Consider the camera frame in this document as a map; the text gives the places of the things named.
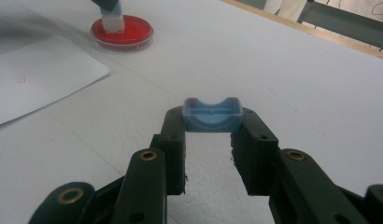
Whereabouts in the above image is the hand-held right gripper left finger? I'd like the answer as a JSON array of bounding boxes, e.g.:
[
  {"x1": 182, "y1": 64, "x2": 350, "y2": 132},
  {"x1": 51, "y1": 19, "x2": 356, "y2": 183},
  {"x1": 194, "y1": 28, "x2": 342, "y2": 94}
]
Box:
[{"x1": 110, "y1": 106, "x2": 188, "y2": 224}]

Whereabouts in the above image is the white paper sheet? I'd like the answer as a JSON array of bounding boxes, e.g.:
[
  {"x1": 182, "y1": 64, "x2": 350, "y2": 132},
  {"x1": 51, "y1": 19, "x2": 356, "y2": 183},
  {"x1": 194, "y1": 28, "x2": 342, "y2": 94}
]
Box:
[{"x1": 0, "y1": 34, "x2": 112, "y2": 129}]

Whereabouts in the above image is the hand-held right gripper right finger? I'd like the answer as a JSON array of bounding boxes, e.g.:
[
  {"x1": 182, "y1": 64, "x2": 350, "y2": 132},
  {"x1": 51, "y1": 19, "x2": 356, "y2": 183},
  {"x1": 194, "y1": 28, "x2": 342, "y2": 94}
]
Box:
[{"x1": 230, "y1": 107, "x2": 368, "y2": 224}]

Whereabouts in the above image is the blue stamp cap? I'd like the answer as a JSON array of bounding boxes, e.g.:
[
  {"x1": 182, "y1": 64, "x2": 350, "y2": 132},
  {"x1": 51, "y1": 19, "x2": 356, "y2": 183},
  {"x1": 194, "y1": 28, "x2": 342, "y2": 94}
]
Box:
[{"x1": 181, "y1": 96, "x2": 245, "y2": 133}]

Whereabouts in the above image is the round red ink pad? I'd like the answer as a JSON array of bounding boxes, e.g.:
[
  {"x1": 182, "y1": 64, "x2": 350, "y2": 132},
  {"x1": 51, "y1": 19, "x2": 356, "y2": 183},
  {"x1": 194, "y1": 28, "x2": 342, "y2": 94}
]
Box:
[{"x1": 90, "y1": 14, "x2": 155, "y2": 53}]

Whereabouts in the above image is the blue and white stamp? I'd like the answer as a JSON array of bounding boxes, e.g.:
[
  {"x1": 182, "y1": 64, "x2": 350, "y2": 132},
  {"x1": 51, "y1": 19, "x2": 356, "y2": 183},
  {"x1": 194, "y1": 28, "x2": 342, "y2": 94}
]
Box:
[{"x1": 99, "y1": 0, "x2": 126, "y2": 35}]

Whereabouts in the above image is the wooden table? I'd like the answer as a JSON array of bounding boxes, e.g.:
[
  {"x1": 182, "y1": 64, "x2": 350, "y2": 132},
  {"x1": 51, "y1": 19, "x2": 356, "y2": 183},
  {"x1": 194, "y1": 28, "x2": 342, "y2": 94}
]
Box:
[{"x1": 220, "y1": 0, "x2": 383, "y2": 63}]

